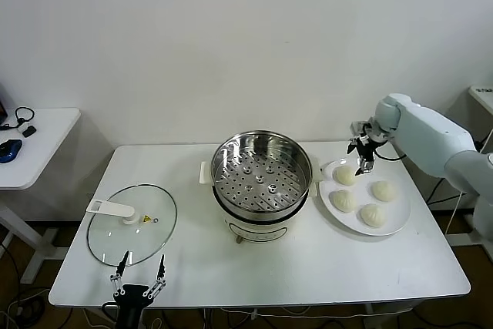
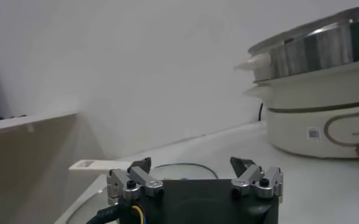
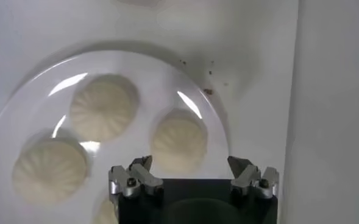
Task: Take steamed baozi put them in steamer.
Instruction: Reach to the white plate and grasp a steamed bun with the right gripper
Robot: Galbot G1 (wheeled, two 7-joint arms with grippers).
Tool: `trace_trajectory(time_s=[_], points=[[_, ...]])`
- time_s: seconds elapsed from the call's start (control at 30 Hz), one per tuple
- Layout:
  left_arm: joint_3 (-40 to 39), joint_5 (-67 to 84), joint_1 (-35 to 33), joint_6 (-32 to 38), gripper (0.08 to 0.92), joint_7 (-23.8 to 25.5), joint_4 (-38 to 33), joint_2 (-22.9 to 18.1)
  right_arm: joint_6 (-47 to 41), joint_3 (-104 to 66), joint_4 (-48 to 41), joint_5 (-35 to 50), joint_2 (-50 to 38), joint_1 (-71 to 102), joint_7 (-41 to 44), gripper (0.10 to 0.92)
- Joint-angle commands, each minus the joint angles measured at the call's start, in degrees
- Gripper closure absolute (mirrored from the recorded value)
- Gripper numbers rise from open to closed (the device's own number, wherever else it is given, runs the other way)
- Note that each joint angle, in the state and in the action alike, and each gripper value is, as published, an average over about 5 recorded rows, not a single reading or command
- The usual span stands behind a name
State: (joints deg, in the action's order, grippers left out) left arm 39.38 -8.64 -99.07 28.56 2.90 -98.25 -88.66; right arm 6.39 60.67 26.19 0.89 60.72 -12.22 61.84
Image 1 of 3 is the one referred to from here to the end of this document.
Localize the round white plate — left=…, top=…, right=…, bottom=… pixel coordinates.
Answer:
left=317, top=157, right=411, bottom=237

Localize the white hanging cable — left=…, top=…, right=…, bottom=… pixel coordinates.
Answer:
left=444, top=190, right=463, bottom=236

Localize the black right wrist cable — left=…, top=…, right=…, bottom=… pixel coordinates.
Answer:
left=373, top=143, right=408, bottom=162

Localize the glass pot lid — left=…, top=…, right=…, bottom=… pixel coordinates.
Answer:
left=86, top=183, right=178, bottom=267

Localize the white electric cooker pot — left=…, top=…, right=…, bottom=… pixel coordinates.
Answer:
left=199, top=159, right=324, bottom=246

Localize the white steamed baozi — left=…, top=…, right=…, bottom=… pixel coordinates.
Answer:
left=331, top=189, right=358, bottom=214
left=360, top=203, right=387, bottom=229
left=371, top=180, right=397, bottom=203
left=333, top=165, right=359, bottom=186

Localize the white desk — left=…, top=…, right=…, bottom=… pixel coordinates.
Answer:
left=448, top=86, right=493, bottom=248

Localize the blue computer mouse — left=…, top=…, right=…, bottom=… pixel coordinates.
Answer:
left=0, top=139, right=23, bottom=163

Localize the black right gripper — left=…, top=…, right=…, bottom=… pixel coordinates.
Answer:
left=346, top=136, right=381, bottom=178

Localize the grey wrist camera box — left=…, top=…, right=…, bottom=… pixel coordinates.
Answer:
left=349, top=121, right=374, bottom=139

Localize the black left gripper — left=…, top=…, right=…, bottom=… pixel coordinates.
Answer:
left=109, top=250, right=168, bottom=329

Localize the white side table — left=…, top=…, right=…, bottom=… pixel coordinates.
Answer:
left=0, top=108, right=82, bottom=287

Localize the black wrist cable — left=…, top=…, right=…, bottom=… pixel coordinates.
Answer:
left=100, top=301, right=117, bottom=322
left=373, top=143, right=408, bottom=162

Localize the black earphone cable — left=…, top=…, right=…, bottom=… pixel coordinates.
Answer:
left=0, top=107, right=35, bottom=132

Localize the perforated steel steamer basket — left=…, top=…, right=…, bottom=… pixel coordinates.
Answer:
left=210, top=130, right=313, bottom=222

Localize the black power adapter cable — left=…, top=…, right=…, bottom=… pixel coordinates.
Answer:
left=425, top=139, right=487, bottom=205

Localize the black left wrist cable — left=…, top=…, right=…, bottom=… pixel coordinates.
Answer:
left=100, top=301, right=117, bottom=322

